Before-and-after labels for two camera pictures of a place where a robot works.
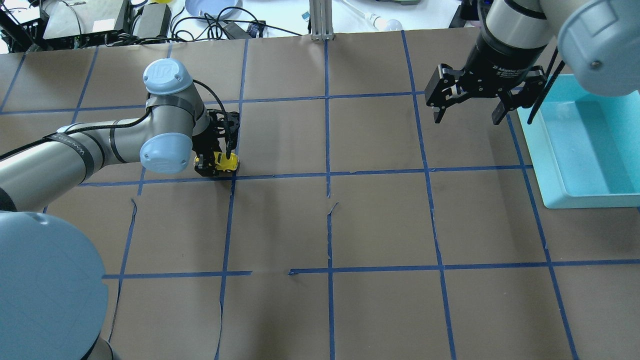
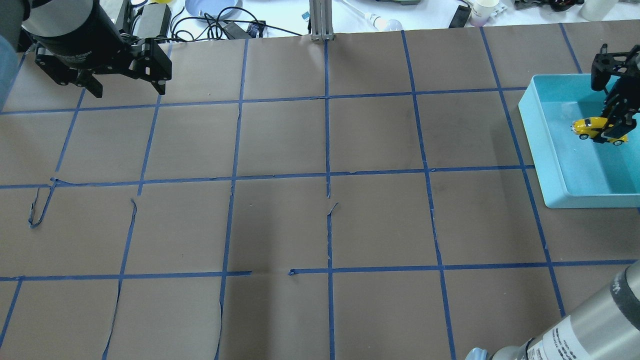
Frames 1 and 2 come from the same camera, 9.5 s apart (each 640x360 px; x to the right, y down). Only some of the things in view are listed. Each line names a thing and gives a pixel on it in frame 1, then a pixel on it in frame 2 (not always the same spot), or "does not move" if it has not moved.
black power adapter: (153, 20) does not move
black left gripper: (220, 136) → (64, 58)
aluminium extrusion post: (321, 20) does not move
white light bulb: (382, 23) does not move
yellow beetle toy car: (219, 161) → (585, 127)
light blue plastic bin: (586, 146) does not move
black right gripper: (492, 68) → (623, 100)
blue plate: (213, 8) does not move
